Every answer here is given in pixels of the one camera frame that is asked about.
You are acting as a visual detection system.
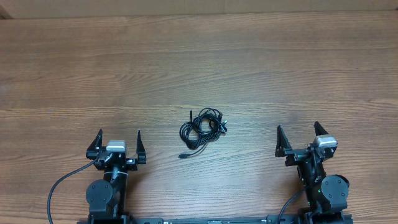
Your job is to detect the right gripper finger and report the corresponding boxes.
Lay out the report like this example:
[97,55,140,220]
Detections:
[313,121,328,136]
[275,125,292,157]

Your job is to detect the black cable bundle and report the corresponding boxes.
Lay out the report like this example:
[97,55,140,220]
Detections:
[178,107,228,159]

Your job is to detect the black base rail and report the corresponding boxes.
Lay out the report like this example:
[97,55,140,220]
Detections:
[133,214,354,224]

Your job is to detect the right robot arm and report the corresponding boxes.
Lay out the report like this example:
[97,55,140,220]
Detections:
[275,121,353,224]

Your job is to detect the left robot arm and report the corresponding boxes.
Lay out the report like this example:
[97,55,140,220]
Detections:
[86,130,147,224]

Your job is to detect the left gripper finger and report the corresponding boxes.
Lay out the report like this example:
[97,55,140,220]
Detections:
[136,130,147,164]
[86,129,103,160]

